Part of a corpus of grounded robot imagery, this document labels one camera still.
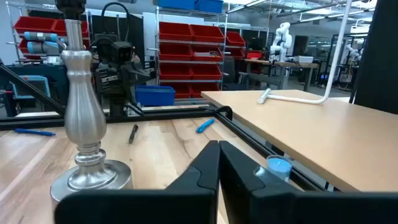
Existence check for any metal wire shelf rack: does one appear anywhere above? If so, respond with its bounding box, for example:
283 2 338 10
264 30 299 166
5 1 94 65

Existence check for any red storage bin shelf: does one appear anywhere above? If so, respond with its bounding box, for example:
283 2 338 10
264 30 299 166
154 6 228 101

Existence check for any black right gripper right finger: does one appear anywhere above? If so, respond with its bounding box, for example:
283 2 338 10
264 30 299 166
219 140 398 224

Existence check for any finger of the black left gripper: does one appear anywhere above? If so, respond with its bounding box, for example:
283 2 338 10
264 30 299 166
123 61 152 85

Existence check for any wooden workbench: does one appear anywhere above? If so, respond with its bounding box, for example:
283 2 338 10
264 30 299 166
238 58 320 91

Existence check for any black partition screen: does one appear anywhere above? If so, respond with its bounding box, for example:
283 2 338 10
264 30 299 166
353 0 398 115

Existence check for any dark blue pen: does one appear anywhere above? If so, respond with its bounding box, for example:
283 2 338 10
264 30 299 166
14 128 57 137

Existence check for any black table frame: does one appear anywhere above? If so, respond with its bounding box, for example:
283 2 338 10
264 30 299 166
0 63 327 192

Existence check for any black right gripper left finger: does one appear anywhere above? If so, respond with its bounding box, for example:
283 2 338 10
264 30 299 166
54 140 221 224

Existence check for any white desk lamp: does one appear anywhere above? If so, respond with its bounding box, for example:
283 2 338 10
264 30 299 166
257 0 354 105

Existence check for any silver metal lamp base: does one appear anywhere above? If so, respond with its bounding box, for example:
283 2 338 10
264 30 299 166
49 0 134 203

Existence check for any white box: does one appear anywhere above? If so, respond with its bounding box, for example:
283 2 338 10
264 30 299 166
293 55 315 64

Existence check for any red storage bin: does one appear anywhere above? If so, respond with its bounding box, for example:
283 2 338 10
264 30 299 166
159 21 194 42
159 43 193 62
51 19 90 39
167 83 192 99
224 30 247 48
190 24 226 44
13 16 57 35
190 83 220 98
246 50 264 60
190 64 223 82
159 63 193 82
191 45 224 63

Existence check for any dark blue machine cabinet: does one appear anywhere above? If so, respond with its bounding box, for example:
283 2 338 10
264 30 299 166
0 63 70 118

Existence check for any blue storage bin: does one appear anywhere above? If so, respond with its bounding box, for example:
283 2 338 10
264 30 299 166
195 0 224 14
157 0 197 11
134 85 177 108

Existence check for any black pen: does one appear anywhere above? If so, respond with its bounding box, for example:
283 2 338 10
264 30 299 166
128 124 139 145

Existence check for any light blue marker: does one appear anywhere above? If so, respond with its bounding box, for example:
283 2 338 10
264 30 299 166
195 118 215 134

